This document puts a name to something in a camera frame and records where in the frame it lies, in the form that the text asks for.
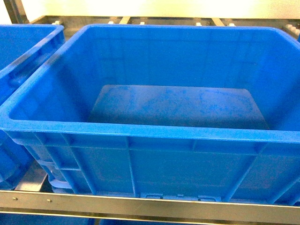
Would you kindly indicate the blue plastic crate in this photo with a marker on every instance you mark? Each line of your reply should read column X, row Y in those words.
column 164, row 117
column 23, row 49

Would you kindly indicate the stainless steel roller rack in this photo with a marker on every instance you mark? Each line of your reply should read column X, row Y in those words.
column 150, row 207

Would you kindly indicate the lower left blue crate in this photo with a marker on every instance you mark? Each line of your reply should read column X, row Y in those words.
column 23, row 219

